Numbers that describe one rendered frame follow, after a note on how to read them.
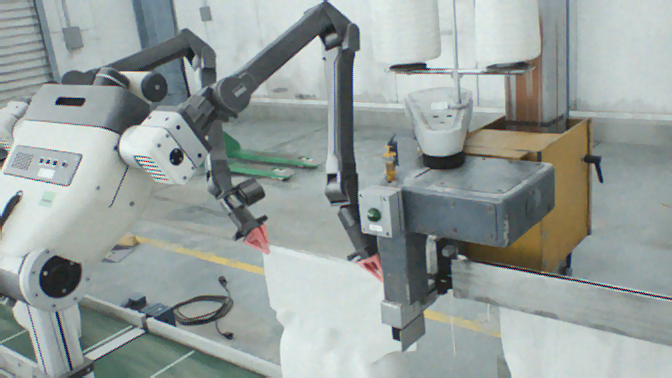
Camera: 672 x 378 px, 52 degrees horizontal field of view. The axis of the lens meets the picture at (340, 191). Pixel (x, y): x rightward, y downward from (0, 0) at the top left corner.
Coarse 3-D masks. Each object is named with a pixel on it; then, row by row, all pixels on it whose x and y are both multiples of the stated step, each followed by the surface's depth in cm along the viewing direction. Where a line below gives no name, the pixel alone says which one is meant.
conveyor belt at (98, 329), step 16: (0, 304) 334; (0, 320) 317; (16, 320) 315; (80, 320) 308; (96, 320) 306; (112, 320) 304; (0, 336) 301; (16, 336) 300; (80, 336) 293; (96, 336) 292; (112, 336) 290; (32, 352) 284
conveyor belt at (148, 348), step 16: (144, 336) 287; (112, 352) 277; (128, 352) 276; (144, 352) 275; (160, 352) 273; (176, 352) 272; (192, 352) 271; (96, 368) 267; (112, 368) 265; (128, 368) 264; (144, 368) 263; (160, 368) 262; (176, 368) 260; (192, 368) 259; (208, 368) 258; (224, 368) 257; (240, 368) 256
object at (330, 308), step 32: (288, 256) 186; (320, 256) 180; (288, 288) 190; (320, 288) 181; (352, 288) 174; (288, 320) 192; (320, 320) 185; (352, 320) 177; (288, 352) 190; (320, 352) 181; (352, 352) 176; (384, 352) 172
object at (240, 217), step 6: (234, 210) 192; (240, 210) 192; (246, 210) 193; (234, 216) 192; (240, 216) 191; (246, 216) 191; (252, 216) 193; (264, 216) 194; (234, 222) 192; (240, 222) 191; (246, 222) 190; (258, 222) 192; (240, 228) 188; (234, 234) 190; (240, 234) 192; (246, 234) 194; (234, 240) 191
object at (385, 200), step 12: (360, 192) 137; (372, 192) 135; (384, 192) 134; (396, 192) 134; (360, 204) 138; (372, 204) 136; (384, 204) 134; (396, 204) 135; (360, 216) 138; (384, 216) 135; (396, 216) 135; (384, 228) 136; (396, 228) 136
